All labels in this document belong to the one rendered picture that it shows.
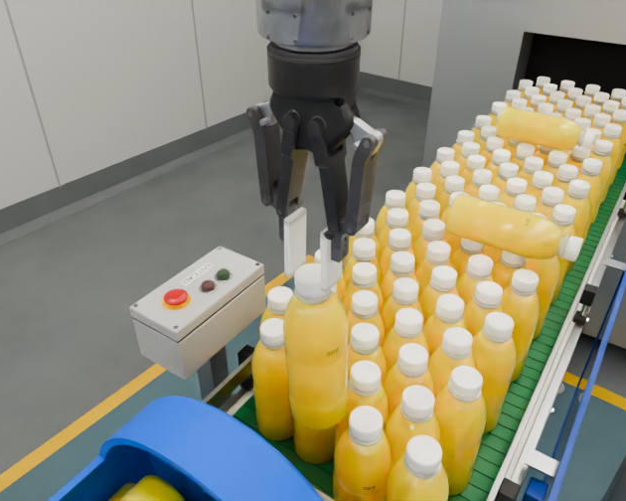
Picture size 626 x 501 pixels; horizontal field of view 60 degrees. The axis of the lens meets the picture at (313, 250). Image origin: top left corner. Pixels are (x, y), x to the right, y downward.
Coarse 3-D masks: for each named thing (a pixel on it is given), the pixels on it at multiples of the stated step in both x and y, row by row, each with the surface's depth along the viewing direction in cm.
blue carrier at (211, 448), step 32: (160, 416) 49; (192, 416) 48; (224, 416) 48; (128, 448) 58; (160, 448) 45; (192, 448) 45; (224, 448) 45; (256, 448) 46; (96, 480) 56; (128, 480) 60; (192, 480) 58; (224, 480) 43; (256, 480) 44; (288, 480) 45
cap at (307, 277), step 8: (304, 264) 57; (312, 264) 57; (320, 264) 57; (296, 272) 56; (304, 272) 56; (312, 272) 56; (320, 272) 56; (296, 280) 55; (304, 280) 55; (312, 280) 55; (320, 280) 55; (296, 288) 56; (304, 288) 55; (312, 288) 55; (320, 288) 55; (304, 296) 56; (312, 296) 55; (320, 296) 56
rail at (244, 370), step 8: (248, 360) 88; (240, 368) 87; (248, 368) 88; (232, 376) 85; (240, 376) 87; (224, 384) 84; (232, 384) 86; (216, 392) 83; (224, 392) 84; (208, 400) 81; (216, 400) 83
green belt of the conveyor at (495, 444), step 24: (624, 168) 165; (600, 216) 142; (576, 264) 124; (576, 288) 116; (552, 312) 110; (552, 336) 104; (528, 360) 99; (528, 384) 94; (240, 408) 90; (504, 408) 90; (504, 432) 86; (288, 456) 82; (480, 456) 82; (504, 456) 82; (312, 480) 79; (480, 480) 79
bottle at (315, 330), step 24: (288, 312) 58; (312, 312) 56; (336, 312) 57; (288, 336) 58; (312, 336) 56; (336, 336) 57; (288, 360) 61; (312, 360) 58; (336, 360) 59; (288, 384) 64; (312, 384) 60; (336, 384) 61; (312, 408) 63; (336, 408) 63
